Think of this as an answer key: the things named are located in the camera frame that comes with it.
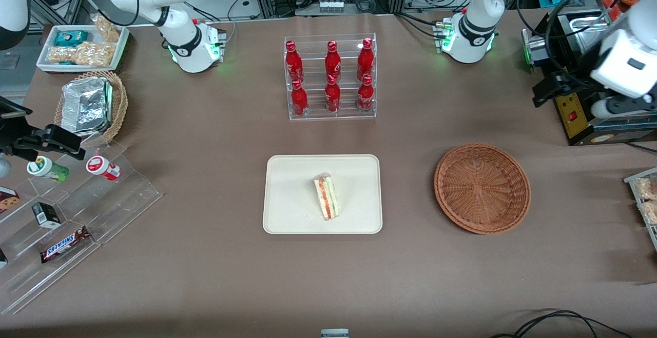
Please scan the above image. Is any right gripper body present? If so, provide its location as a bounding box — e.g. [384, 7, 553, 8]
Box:
[0, 97, 49, 158]

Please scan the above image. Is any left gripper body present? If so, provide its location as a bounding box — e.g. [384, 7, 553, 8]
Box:
[564, 30, 653, 98]

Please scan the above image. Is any triangle sandwich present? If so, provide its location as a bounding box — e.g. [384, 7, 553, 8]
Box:
[313, 172, 341, 221]

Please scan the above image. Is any white rectangular snack tray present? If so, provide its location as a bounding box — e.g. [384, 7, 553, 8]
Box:
[37, 24, 130, 73]

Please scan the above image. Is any tan wicker basket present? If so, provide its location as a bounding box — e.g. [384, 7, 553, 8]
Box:
[54, 70, 128, 146]

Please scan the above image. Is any tray with rice snacks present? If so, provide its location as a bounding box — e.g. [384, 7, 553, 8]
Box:
[624, 168, 657, 251]

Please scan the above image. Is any brown round wicker basket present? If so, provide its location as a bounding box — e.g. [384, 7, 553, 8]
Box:
[434, 144, 531, 235]

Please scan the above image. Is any cream plastic tray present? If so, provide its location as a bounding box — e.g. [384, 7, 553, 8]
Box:
[263, 154, 383, 234]

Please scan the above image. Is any green white snack cup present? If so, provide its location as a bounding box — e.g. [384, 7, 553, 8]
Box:
[27, 156, 69, 183]

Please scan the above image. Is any black food warmer cabinet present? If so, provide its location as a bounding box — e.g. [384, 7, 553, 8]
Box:
[531, 0, 657, 146]

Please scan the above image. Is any red white snack cup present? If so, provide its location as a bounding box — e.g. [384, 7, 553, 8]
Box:
[86, 155, 122, 182]

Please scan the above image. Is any stainless steel pan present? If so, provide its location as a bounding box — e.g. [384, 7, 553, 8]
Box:
[565, 14, 616, 51]

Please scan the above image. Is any small black carton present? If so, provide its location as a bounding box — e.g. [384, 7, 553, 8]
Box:
[32, 202, 62, 229]

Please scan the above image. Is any clear acrylic stepped stand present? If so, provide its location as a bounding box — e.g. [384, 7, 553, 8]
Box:
[0, 141, 163, 315]

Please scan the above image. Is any brown cookie box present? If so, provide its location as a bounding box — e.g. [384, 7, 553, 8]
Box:
[0, 187, 21, 214]

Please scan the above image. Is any clear bag of nut brittle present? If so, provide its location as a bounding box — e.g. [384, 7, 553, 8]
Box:
[47, 42, 114, 67]

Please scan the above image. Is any teal snack packet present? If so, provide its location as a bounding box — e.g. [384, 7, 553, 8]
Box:
[54, 30, 89, 47]

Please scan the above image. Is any snickers chocolate bar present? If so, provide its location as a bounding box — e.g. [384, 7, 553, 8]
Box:
[40, 226, 92, 264]

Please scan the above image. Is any small clear snack bag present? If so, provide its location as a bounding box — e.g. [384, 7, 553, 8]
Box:
[91, 14, 121, 44]

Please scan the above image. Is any red cola bottle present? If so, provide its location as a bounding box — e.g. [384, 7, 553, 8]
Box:
[358, 75, 374, 114]
[325, 41, 342, 79]
[285, 41, 303, 85]
[357, 38, 374, 81]
[292, 80, 308, 118]
[324, 75, 341, 113]

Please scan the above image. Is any clear acrylic bottle rack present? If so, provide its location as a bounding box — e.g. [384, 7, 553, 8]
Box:
[284, 33, 377, 121]

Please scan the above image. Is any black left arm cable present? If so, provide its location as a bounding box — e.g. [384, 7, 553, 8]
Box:
[516, 0, 624, 90]

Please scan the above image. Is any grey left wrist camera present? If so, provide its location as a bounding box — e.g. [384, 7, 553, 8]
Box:
[590, 97, 657, 119]

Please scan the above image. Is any black warmer power cable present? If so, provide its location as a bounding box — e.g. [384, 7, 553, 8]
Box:
[624, 141, 657, 155]

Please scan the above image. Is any black looped floor cable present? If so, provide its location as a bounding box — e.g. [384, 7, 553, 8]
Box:
[490, 309, 634, 338]

